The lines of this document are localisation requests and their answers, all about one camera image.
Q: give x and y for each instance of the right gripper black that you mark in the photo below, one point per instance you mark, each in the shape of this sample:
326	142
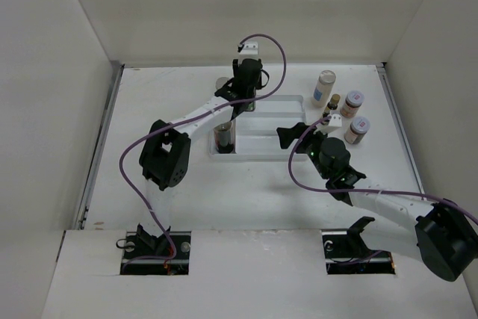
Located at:
287	135

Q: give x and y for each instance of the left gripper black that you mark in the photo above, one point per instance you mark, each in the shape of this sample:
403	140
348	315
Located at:
235	66

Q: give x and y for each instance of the glass bottle black cap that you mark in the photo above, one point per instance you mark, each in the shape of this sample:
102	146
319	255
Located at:
224	138

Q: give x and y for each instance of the yellow cap sauce bottle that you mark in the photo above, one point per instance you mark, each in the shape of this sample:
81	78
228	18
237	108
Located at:
251	105

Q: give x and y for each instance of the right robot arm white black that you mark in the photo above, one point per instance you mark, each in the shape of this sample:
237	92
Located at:
430	229

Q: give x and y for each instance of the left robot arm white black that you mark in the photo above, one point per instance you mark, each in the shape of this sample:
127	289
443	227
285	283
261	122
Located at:
165	156

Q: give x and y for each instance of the white powder jar silver lid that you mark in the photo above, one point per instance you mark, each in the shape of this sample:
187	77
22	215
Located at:
223	83

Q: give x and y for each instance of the white divided organizer tray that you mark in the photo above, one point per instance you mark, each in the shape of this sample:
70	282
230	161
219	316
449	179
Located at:
255	133

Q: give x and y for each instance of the small yellow label bottle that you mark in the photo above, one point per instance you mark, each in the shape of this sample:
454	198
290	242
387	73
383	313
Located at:
331	105

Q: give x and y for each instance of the tall white spice jar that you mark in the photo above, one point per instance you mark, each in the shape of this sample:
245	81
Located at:
323	89

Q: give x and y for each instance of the brown jar white lid front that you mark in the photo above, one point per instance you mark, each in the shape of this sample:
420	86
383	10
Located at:
358	128

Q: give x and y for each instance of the brown jar white lid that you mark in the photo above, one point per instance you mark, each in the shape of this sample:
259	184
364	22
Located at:
358	128
353	101

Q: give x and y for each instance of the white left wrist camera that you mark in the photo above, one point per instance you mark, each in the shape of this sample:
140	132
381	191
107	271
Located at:
248	50

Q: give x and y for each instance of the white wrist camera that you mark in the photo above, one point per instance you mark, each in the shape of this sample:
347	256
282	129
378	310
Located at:
331	124
248	50

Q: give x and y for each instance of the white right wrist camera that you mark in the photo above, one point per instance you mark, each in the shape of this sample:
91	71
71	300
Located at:
331	124

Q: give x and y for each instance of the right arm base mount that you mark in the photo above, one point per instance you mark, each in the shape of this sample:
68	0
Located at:
347	254

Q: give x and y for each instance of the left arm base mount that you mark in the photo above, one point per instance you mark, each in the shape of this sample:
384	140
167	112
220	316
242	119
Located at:
175	255

